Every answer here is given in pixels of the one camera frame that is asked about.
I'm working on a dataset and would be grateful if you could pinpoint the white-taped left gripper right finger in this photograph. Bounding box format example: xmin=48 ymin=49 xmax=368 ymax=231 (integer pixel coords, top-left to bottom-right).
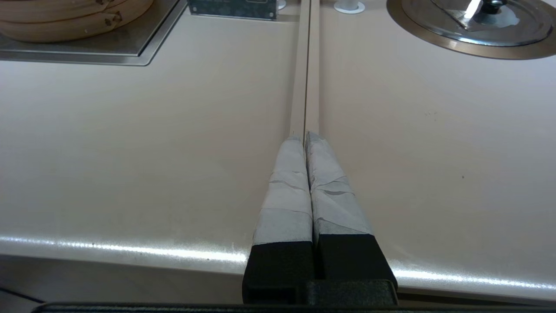
xmin=305 ymin=132 xmax=398 ymax=304

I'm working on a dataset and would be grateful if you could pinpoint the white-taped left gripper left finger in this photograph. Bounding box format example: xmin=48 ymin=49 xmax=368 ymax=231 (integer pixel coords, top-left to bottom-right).
xmin=242 ymin=137 xmax=314 ymax=304

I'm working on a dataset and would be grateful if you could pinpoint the steel pot lid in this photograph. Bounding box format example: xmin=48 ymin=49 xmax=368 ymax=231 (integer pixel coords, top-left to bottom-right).
xmin=386 ymin=0 xmax=556 ymax=60

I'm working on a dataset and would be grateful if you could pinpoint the hinged steel lid black knob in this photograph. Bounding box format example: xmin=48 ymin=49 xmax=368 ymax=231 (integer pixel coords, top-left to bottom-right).
xmin=400 ymin=0 xmax=555 ymax=47

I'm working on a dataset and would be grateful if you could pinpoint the clear acrylic sign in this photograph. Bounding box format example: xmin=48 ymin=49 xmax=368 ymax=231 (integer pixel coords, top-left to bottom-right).
xmin=188 ymin=0 xmax=278 ymax=21

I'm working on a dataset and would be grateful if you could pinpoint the recessed steel tray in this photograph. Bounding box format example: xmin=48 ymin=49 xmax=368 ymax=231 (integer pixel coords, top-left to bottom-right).
xmin=0 ymin=0 xmax=188 ymax=67

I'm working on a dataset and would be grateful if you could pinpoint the bamboo steamer stack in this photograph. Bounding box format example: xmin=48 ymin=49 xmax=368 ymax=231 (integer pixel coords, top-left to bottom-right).
xmin=0 ymin=0 xmax=155 ymax=43

